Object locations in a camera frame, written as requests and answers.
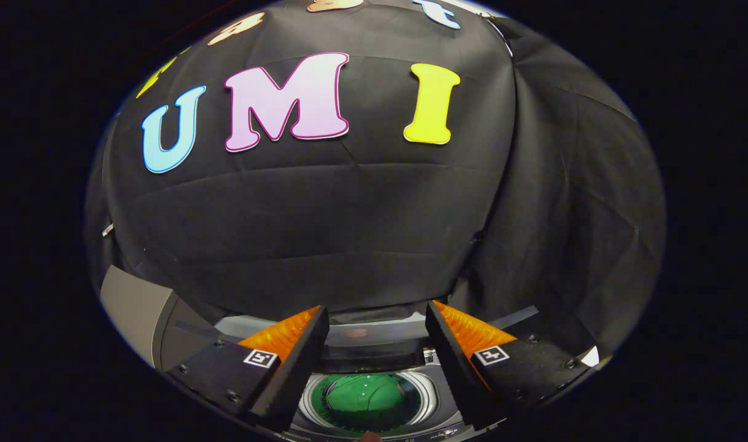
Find black backdrop cloth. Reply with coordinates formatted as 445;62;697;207
85;0;667;363

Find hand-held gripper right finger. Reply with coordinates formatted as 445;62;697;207
425;301;595;430

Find green polo shirt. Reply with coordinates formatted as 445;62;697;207
323;374;406;423

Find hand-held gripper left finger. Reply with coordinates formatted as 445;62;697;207
165;305;330;432

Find grey washing machine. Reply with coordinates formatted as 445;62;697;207
214;313;537;442

